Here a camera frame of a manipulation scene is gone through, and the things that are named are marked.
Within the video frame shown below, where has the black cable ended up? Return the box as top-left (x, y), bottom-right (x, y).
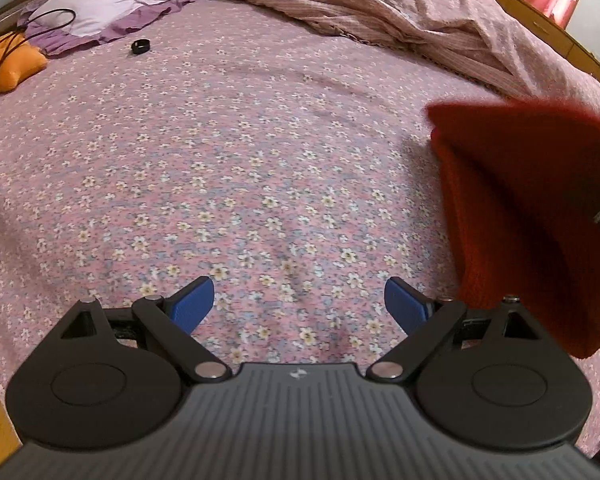
top-left (0, 8), bottom-right (77, 116)

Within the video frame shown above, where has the lilac ruffled pillow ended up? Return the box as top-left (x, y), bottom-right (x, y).
top-left (17, 0), bottom-right (196, 57)

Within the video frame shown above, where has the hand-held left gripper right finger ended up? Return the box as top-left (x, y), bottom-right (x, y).
top-left (366, 276), bottom-right (548, 381)

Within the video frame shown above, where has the orange cushion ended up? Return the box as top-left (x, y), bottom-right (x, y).
top-left (0, 37), bottom-right (48, 93)

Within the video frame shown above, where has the red knit cardigan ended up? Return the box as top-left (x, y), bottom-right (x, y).
top-left (426, 99), bottom-right (600, 359)

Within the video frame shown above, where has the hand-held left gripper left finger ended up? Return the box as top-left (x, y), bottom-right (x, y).
top-left (55, 276), bottom-right (231, 381)

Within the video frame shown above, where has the pink floral bedsheet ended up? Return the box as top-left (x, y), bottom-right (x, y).
top-left (0, 0), bottom-right (600, 461)

